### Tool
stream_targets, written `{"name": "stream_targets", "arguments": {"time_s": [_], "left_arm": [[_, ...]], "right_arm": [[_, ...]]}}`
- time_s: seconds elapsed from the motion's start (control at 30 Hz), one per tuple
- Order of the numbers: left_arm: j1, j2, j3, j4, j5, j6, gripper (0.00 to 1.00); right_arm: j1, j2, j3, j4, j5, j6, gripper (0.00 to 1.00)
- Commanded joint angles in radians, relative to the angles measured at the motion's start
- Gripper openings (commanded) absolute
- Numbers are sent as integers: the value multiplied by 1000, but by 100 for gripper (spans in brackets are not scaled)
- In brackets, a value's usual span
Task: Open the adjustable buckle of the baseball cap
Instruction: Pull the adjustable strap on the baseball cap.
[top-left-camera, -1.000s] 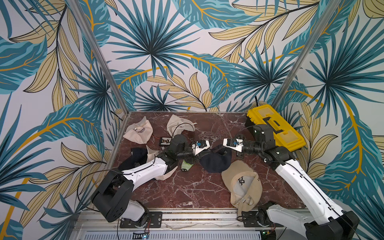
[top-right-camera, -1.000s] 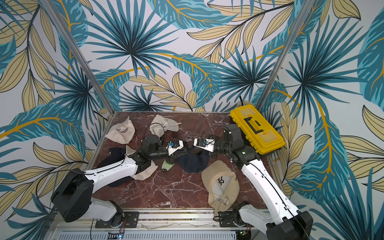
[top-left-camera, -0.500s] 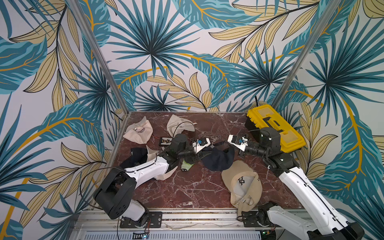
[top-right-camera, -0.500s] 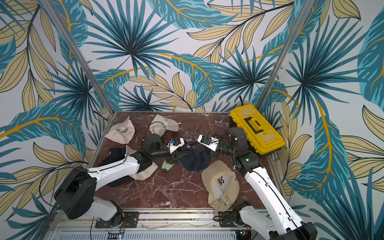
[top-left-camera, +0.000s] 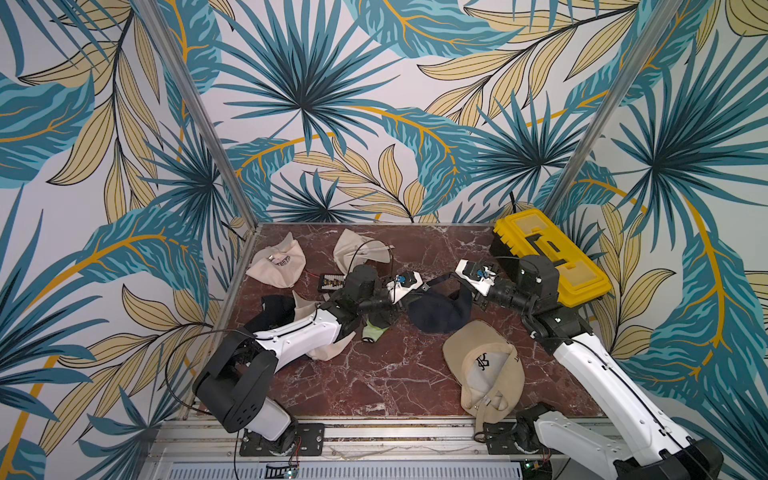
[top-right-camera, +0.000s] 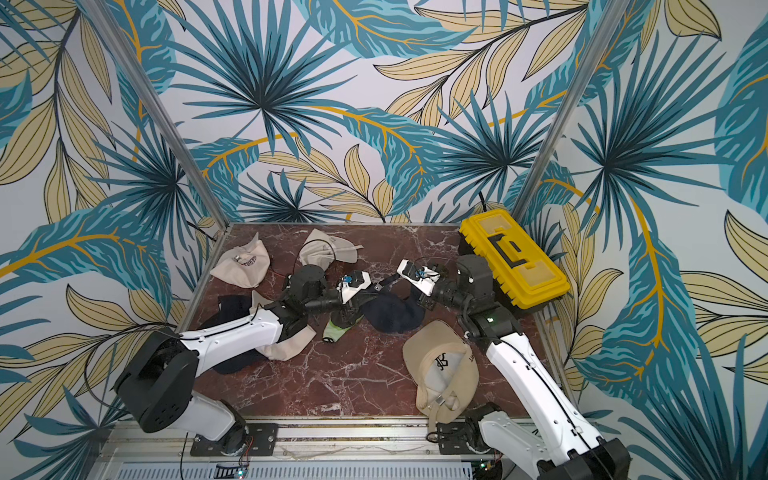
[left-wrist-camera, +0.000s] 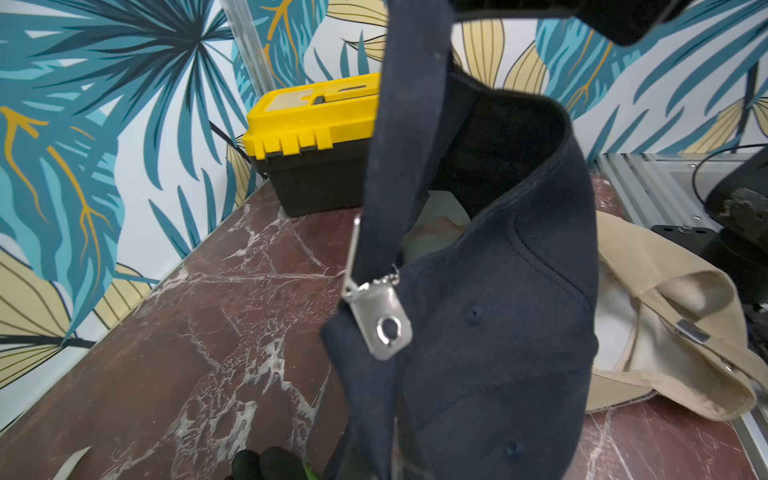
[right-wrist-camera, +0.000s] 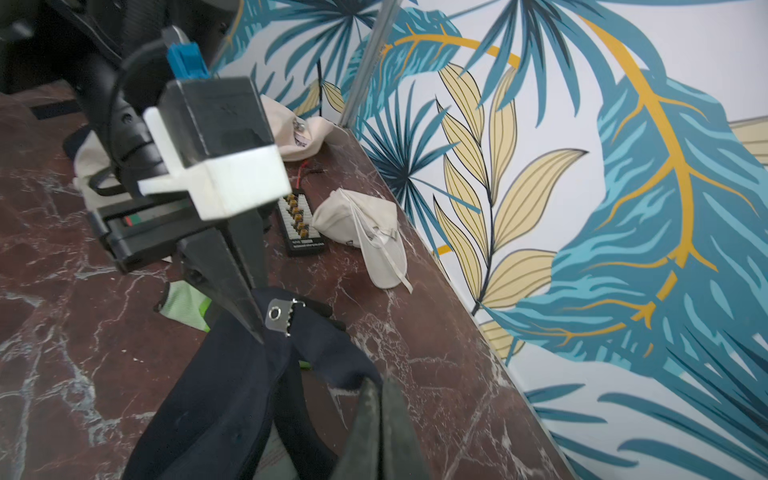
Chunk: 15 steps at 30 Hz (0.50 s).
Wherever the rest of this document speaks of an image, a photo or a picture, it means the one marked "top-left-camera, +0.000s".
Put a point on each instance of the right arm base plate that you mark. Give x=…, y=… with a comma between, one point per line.
x=508, y=438

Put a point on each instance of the yellow black toolbox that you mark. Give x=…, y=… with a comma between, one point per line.
x=529, y=234

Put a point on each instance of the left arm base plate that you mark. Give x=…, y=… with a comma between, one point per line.
x=302, y=439

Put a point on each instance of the green black cap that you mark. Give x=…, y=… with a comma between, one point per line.
x=375, y=328

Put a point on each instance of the navy black cap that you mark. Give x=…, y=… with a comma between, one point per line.
x=277, y=311

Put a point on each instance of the black charger board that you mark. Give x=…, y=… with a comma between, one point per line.
x=330, y=282

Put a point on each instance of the white perforated cap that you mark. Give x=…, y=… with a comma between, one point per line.
x=353, y=249

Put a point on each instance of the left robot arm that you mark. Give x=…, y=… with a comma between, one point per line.
x=234, y=383

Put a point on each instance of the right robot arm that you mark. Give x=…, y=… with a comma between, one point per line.
x=652, y=445

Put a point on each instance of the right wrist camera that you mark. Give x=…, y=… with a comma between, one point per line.
x=467, y=270

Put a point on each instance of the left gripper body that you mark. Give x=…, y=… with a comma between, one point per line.
x=401, y=301

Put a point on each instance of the tan khaki cap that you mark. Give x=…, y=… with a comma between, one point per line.
x=489, y=371

